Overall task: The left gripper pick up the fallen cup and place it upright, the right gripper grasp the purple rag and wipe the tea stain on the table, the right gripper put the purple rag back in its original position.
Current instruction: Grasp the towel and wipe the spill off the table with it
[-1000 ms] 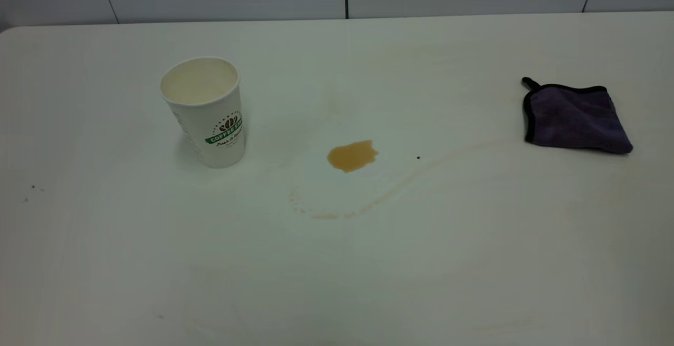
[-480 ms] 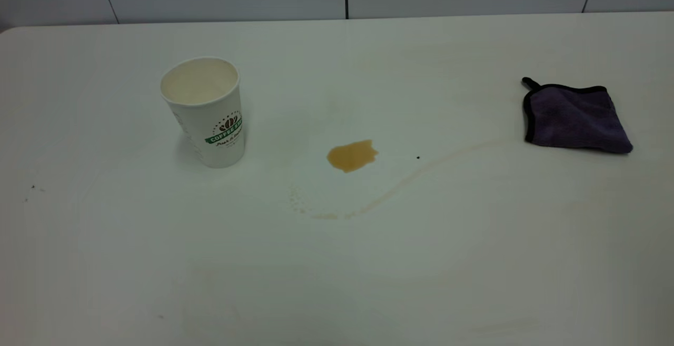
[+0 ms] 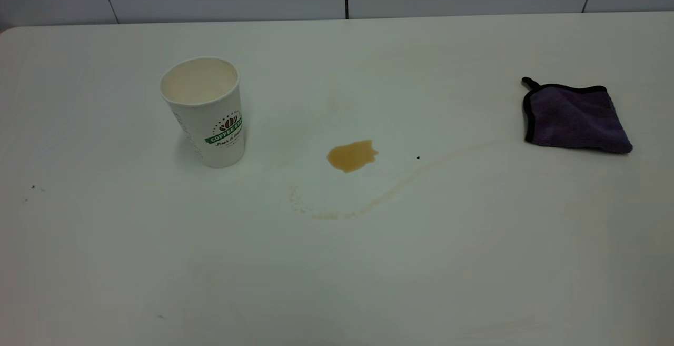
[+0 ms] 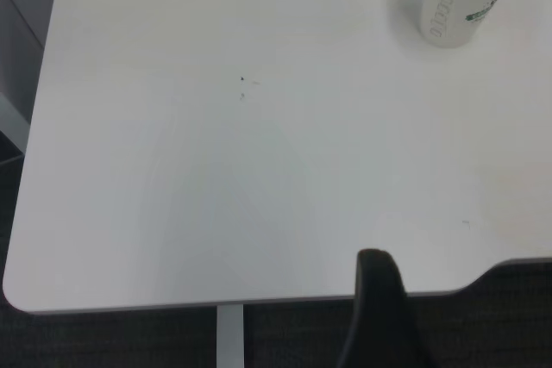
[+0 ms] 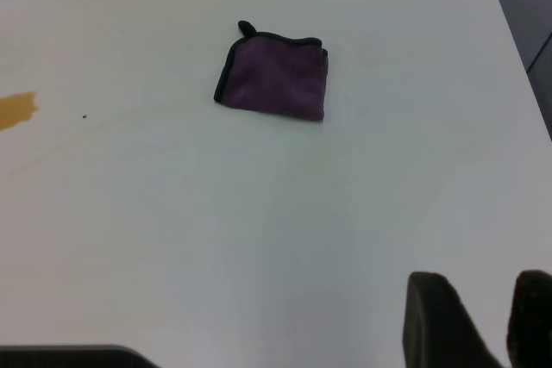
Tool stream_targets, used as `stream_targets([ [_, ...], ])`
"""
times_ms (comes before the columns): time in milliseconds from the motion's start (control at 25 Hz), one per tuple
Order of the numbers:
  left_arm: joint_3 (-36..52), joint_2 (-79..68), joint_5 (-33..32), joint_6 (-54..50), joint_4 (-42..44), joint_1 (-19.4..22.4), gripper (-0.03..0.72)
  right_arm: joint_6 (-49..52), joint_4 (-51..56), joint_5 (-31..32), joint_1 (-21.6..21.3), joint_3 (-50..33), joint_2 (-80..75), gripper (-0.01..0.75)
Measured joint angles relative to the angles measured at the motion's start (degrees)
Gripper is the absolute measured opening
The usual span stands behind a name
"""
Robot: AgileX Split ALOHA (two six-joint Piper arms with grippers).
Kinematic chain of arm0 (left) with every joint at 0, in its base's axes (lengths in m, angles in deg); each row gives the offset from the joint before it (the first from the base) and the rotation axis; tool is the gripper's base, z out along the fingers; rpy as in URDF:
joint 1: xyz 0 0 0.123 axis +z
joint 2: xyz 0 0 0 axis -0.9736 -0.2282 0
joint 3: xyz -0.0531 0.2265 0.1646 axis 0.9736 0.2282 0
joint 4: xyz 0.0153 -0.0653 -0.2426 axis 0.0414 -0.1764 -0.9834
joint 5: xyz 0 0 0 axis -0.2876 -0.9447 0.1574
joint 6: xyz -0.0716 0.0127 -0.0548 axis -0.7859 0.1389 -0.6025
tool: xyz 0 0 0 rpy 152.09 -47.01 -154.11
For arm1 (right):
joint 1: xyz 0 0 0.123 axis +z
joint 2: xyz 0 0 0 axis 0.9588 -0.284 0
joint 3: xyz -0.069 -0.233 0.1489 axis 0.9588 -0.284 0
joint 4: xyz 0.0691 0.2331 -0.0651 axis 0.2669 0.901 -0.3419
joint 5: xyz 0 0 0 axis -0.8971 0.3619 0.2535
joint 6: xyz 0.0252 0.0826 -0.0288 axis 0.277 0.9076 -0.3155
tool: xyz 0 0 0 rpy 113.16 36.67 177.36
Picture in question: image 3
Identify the white paper coffee cup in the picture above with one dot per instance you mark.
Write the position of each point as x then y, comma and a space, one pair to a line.
210, 125

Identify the purple cloth with black trim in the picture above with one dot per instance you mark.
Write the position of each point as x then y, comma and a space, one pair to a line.
574, 119

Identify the brown liquid spill puddle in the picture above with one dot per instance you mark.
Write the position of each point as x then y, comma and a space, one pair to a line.
351, 156

